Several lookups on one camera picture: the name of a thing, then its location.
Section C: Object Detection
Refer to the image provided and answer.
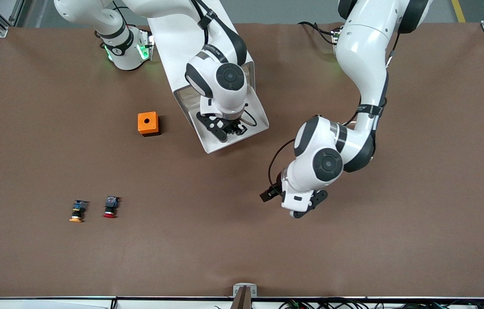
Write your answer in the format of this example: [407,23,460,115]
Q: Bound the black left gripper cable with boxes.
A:
[267,139,296,190]

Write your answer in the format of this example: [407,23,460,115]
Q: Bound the orange black button box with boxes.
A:
[137,111,161,137]

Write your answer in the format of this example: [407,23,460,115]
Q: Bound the white plastic drawer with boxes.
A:
[191,102,270,155]

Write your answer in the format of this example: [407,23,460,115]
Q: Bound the brown table cover sheet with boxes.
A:
[0,22,484,299]

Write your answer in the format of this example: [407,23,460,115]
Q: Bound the dark tapered bar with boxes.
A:
[230,286,254,309]

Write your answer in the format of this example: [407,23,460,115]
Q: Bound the red mushroom push button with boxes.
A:
[103,196,120,219]

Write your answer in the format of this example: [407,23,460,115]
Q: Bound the black left base cable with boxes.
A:
[297,21,339,45]

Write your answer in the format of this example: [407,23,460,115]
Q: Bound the grey metal table bracket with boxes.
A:
[233,283,258,298]

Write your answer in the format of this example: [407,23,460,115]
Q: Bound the white drawer cabinet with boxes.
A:
[147,15,256,130]

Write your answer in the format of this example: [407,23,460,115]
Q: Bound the yellow mushroom push button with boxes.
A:
[69,200,89,223]

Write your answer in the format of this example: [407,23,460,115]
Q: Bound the white table edge rail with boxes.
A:
[0,296,484,309]

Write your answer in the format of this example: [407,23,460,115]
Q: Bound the tangled black cables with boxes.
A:
[278,297,484,309]

